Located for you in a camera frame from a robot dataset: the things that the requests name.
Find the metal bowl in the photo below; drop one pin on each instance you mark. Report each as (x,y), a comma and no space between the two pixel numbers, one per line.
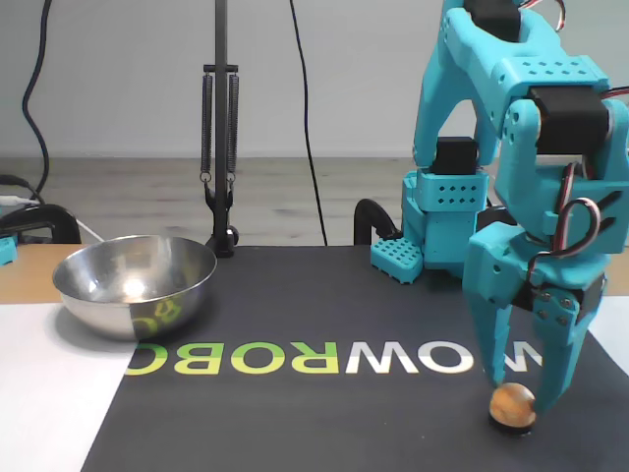
(132,290)

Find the large black clamp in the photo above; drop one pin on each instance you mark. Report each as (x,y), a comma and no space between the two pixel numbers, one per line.
(44,216)

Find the black WOWROBO mat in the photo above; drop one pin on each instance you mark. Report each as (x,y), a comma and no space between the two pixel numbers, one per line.
(295,418)

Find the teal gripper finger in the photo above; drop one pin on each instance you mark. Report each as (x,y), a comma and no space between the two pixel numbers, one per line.
(560,344)
(494,339)

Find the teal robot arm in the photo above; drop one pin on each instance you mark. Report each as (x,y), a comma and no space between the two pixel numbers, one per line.
(447,196)

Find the orange wooden ball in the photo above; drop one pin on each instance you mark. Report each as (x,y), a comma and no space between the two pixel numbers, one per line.
(511,405)

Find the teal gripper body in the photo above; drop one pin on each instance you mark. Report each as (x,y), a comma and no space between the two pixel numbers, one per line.
(496,269)

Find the teal leader arm base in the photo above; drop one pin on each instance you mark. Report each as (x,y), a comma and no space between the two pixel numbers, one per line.
(7,251)

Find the white paper sheet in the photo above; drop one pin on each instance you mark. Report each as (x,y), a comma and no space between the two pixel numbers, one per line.
(614,329)
(49,393)

